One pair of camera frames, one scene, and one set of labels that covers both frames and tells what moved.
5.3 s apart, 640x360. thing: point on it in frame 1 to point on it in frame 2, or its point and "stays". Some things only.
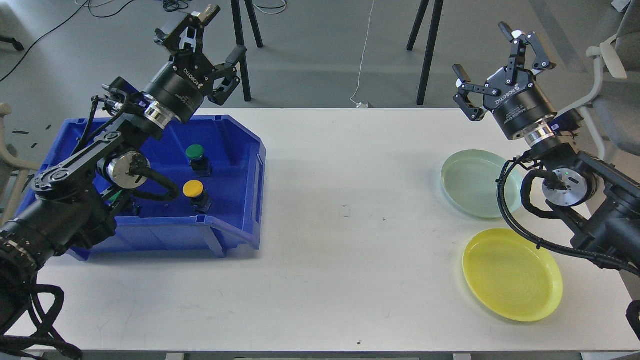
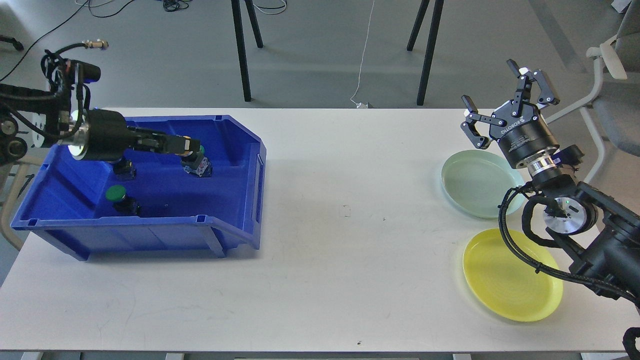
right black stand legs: x=436 y=14 stays
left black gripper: x=179 y=87 to x=109 y=138
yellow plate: x=511 y=275 stays
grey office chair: x=613 y=110 stays
